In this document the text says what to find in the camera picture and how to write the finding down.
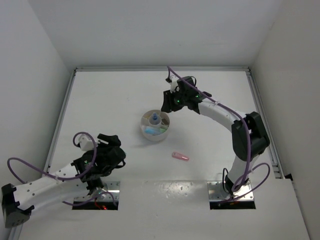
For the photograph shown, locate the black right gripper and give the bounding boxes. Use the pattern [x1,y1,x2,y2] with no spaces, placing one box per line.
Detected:
[162,88,188,113]

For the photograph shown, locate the green highlighter pen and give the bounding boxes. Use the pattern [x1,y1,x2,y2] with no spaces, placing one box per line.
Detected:
[159,125,169,134]

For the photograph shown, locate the light blue eraser case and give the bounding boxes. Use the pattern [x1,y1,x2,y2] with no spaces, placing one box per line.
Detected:
[143,126,161,136]

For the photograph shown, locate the pink highlighter pen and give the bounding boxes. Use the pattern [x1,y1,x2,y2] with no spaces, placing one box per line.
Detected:
[171,151,190,162]

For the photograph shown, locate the pink eraser block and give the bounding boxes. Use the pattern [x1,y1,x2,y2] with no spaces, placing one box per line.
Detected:
[161,118,170,125]

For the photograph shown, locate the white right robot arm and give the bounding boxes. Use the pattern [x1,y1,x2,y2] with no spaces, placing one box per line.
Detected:
[161,75,270,197]

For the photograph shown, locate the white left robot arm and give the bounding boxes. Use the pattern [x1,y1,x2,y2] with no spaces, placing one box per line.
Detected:
[0,132,126,229]

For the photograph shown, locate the white round divided organizer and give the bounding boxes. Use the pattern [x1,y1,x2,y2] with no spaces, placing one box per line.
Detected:
[140,109,171,142]

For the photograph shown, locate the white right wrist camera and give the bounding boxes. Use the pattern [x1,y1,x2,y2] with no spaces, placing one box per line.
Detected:
[165,76,180,93]

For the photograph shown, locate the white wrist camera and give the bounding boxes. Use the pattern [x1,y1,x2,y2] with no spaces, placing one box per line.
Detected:
[77,134,94,152]
[165,76,180,93]

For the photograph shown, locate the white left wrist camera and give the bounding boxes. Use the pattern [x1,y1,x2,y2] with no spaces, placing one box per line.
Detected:
[77,134,94,152]

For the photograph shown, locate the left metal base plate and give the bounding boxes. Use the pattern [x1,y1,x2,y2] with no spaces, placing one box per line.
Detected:
[73,181,121,203]

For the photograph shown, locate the metal base plate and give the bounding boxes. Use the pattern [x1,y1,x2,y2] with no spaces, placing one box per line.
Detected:
[73,181,121,203]
[207,181,254,202]

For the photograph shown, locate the aluminium table frame rail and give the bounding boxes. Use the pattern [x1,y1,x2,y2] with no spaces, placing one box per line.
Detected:
[9,67,284,240]

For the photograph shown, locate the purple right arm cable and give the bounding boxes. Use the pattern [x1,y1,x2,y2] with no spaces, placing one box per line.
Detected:
[166,66,271,201]

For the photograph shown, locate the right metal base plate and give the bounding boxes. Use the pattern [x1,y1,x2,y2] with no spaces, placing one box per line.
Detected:
[207,181,254,202]

